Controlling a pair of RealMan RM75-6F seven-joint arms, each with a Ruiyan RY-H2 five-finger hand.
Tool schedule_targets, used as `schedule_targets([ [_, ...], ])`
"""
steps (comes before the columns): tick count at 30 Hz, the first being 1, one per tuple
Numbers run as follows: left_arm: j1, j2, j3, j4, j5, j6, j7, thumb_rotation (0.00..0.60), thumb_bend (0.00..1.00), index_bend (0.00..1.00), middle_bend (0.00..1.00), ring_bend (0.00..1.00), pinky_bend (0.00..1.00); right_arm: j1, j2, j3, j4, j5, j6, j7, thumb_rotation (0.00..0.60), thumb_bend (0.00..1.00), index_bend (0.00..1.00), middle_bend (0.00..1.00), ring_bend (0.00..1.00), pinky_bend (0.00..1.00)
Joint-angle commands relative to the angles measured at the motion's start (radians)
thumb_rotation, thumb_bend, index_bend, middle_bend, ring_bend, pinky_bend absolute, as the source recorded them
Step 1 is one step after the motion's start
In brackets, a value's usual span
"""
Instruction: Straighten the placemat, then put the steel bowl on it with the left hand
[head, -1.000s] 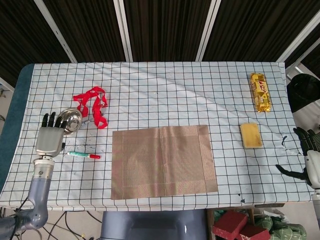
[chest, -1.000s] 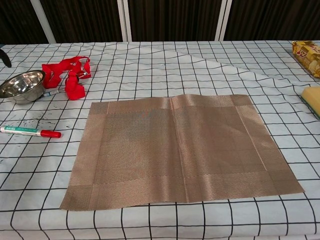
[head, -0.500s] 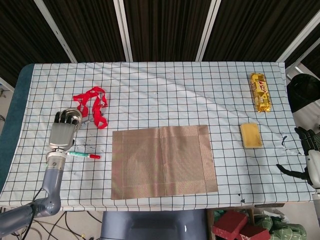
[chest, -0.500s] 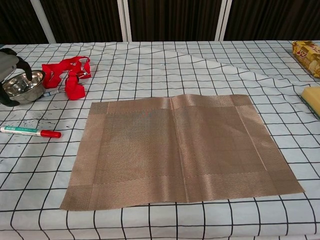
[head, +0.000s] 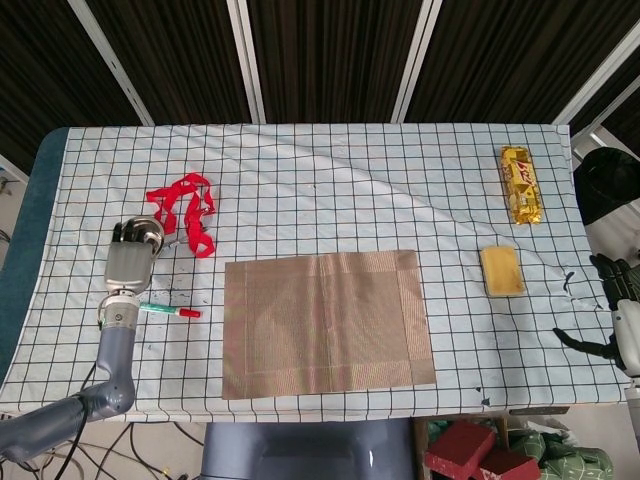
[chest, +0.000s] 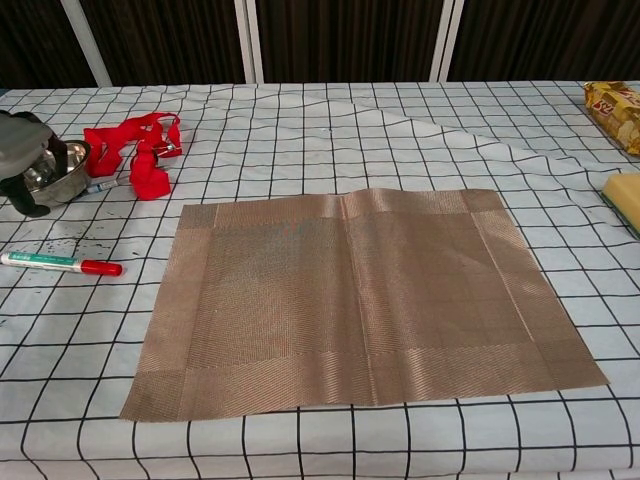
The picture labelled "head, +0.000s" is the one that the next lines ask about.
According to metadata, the red box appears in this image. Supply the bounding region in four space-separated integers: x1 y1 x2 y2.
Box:
477 448 542 480
424 419 497 479

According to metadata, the brown woven placemat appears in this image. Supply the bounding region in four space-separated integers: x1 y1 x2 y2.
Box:
219 248 437 401

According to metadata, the green patterned bag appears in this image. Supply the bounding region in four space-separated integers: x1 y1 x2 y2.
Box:
499 423 615 480

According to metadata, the white checkered tablecloth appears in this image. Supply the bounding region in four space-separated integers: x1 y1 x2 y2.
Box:
0 122 634 424

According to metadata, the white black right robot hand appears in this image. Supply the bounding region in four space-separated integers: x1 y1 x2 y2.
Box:
552 252 640 374

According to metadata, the white partition frame post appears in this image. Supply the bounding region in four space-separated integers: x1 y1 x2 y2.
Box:
226 0 266 124
67 0 155 126
552 0 640 126
391 0 437 123

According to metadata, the yellow sponge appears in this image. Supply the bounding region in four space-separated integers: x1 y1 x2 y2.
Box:
478 244 527 299

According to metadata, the black floor cable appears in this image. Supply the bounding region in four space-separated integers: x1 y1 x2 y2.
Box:
102 424 154 480

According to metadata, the black white machine part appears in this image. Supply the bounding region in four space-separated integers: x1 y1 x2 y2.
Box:
572 147 640 261

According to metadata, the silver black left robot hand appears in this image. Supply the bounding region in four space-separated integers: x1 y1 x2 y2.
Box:
103 234 165 295

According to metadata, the yellow snack packet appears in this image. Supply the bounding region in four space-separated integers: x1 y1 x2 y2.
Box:
500 144 545 227

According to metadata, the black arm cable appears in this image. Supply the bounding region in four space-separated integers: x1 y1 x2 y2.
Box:
58 359 102 480

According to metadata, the red ribbon lanyard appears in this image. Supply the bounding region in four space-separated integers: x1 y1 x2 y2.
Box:
145 172 217 260

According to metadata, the blue grey robot torso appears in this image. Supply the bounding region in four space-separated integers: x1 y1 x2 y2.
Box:
201 422 417 480

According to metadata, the green white marker red cap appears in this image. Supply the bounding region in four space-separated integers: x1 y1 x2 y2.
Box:
138 301 204 320

